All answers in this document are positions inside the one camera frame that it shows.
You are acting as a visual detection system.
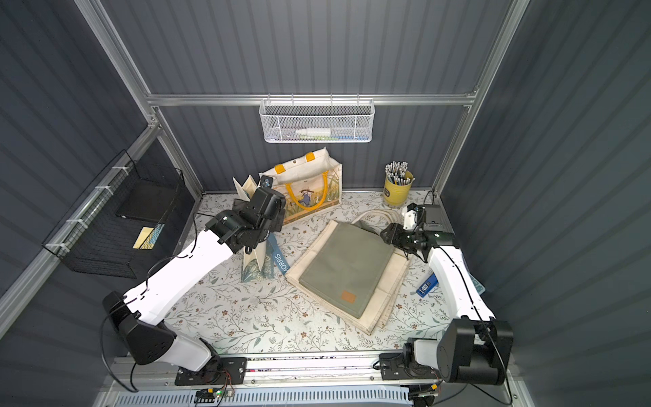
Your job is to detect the cream tote blue print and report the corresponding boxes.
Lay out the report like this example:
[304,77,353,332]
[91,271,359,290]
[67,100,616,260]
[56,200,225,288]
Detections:
[231,174,291,283]

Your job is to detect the olive green canvas bag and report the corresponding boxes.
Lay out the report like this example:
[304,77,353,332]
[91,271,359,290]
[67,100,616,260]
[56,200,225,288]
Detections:
[298,221,394,318]

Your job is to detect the cream tote bag front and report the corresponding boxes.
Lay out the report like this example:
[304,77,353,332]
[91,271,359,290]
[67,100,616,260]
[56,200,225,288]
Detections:
[286,209,409,335]

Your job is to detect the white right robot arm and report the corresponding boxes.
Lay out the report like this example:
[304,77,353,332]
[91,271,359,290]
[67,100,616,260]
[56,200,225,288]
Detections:
[381,203,514,386]

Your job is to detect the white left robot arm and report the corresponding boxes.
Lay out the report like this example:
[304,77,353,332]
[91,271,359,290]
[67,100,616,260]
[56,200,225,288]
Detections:
[103,188,286,371]

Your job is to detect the yellow pencil cup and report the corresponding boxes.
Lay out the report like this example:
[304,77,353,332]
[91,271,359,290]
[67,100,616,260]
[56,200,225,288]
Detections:
[383,171,415,208]

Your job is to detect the blue black marker device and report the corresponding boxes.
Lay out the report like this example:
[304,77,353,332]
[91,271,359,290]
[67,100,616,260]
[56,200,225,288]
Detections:
[415,273,438,298]

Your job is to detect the bundle of pencils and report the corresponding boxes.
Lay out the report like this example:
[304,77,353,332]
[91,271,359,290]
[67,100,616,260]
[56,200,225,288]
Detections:
[385,161,414,186]

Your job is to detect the white tube in basket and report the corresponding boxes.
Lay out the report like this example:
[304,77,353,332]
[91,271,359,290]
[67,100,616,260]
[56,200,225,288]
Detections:
[295,127,332,140]

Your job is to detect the teal calculator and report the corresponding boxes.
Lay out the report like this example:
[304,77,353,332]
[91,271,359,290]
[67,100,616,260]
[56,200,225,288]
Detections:
[470,275,486,295]

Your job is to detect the black notebook in basket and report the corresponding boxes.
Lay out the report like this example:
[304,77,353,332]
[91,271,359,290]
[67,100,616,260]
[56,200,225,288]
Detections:
[115,181,178,222]

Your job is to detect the yellow sticky notepad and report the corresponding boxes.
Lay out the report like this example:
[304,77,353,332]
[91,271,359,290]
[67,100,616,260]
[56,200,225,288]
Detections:
[132,227,156,250]

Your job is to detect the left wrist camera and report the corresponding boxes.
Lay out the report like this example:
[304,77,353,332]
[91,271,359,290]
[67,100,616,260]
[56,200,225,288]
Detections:
[259,175,275,188]

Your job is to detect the cream tote yellow handles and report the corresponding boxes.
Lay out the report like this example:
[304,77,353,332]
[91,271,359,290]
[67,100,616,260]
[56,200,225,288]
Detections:
[259,148,342,225]

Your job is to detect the white wire wall basket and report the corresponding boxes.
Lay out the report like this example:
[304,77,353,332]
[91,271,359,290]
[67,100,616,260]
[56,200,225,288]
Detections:
[259,98,376,143]

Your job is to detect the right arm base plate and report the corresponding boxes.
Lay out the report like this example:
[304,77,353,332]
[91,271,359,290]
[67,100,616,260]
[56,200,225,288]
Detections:
[372,353,439,381]

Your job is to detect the black wire wall basket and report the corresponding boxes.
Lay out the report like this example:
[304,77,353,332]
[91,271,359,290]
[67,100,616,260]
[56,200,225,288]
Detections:
[43,159,191,279]

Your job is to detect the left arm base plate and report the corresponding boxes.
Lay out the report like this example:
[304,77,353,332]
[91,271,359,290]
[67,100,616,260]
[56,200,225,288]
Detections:
[175,357,248,388]

